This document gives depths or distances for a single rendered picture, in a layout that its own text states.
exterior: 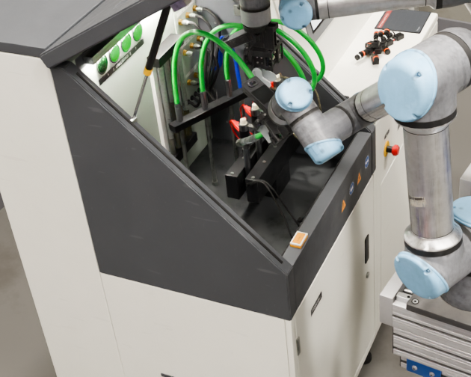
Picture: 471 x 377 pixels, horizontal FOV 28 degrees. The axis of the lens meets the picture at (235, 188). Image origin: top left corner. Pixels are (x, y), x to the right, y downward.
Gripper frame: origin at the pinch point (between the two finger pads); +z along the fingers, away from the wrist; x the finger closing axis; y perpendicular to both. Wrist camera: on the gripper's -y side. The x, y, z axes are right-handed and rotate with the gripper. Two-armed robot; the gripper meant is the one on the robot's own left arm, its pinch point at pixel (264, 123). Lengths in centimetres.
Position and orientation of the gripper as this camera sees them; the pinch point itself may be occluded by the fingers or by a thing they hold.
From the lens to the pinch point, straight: 235.2
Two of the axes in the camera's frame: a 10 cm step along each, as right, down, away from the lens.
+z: -1.3, 1.7, 9.8
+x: 8.2, -5.3, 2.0
